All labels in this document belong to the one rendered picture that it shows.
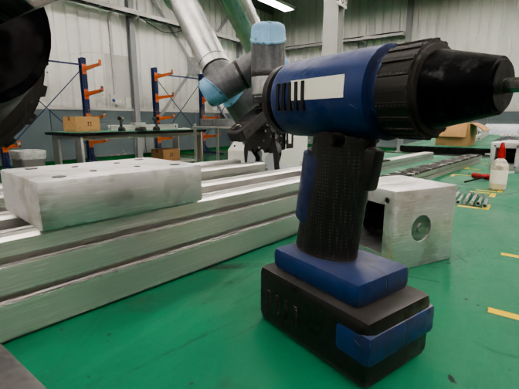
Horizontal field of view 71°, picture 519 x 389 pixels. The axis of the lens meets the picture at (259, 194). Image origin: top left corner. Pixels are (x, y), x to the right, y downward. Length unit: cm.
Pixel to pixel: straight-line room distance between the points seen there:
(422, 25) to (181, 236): 1189
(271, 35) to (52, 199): 60
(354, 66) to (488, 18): 1166
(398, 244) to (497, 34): 1140
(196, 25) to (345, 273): 86
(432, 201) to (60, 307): 40
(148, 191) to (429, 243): 33
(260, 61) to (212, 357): 64
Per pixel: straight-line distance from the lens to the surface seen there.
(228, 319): 34
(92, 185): 34
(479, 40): 1180
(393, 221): 43
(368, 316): 25
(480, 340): 36
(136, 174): 36
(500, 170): 107
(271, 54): 82
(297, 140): 137
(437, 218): 49
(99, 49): 938
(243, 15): 121
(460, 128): 275
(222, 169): 68
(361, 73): 23
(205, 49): 98
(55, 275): 36
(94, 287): 37
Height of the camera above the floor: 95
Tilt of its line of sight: 12 degrees down
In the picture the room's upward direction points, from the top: straight up
